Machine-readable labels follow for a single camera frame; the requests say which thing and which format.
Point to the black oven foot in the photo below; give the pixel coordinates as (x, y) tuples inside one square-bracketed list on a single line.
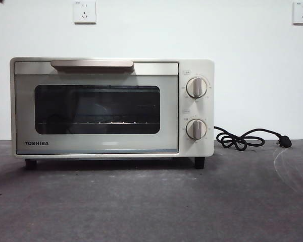
[(199, 162), (30, 164)]

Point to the temperature knob cream round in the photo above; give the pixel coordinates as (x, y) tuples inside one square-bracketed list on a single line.
[(196, 87)]

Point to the cream toaster oven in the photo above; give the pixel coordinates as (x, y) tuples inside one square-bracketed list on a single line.
[(197, 66)]

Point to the timer knob cream round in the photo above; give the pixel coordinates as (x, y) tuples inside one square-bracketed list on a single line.
[(196, 129)]

